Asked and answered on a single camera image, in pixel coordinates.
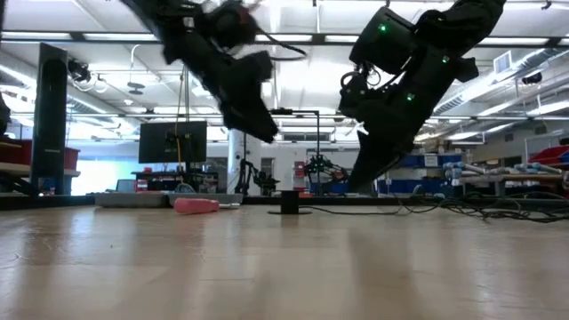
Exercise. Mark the red box stack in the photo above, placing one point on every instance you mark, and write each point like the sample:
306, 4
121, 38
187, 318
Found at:
299, 169

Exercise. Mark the pale blue padded tubes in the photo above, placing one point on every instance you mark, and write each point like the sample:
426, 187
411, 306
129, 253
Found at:
502, 170

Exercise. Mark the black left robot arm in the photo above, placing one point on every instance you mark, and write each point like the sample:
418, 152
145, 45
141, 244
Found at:
178, 22

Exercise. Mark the black metal rig frame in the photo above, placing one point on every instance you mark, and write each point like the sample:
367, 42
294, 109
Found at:
317, 142

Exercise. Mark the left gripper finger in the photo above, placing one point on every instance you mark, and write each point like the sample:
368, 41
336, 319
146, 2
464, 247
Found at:
255, 120

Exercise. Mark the wooden workbench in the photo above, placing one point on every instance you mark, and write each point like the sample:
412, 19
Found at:
511, 178

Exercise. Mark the blue storage bin row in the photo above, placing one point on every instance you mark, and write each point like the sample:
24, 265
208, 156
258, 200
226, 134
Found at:
427, 161
409, 186

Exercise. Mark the wooden shelf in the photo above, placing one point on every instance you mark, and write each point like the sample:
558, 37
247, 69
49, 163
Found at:
13, 169

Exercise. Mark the grey plastic tool case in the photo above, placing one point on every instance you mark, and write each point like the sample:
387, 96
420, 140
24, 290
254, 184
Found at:
133, 200

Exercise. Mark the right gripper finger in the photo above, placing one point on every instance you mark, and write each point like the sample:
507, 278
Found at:
373, 164

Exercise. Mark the red bag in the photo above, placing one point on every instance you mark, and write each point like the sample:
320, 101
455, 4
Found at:
551, 155

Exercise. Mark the black red robot arm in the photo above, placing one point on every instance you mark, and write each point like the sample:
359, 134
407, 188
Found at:
322, 165

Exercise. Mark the black computer monitor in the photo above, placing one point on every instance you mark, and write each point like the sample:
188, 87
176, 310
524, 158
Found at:
153, 142

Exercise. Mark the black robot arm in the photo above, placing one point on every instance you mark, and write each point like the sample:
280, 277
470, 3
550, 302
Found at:
255, 178

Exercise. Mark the red storage bin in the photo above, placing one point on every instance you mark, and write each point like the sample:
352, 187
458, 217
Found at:
72, 159
15, 153

